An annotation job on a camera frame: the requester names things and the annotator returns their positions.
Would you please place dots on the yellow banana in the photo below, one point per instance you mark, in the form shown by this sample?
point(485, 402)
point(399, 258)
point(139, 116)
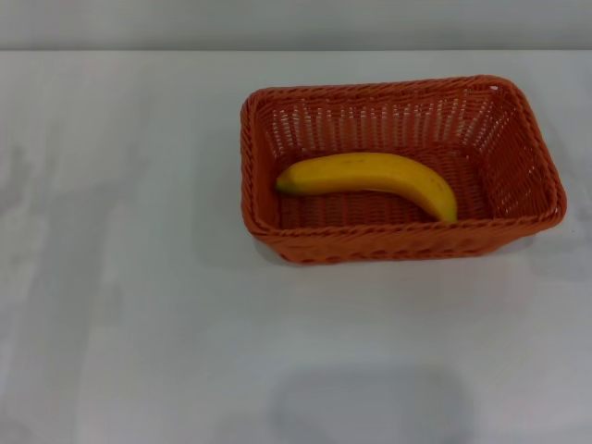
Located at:
point(370, 175)

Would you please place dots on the orange woven plastic basket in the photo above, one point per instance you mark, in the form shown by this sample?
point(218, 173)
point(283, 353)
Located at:
point(370, 240)

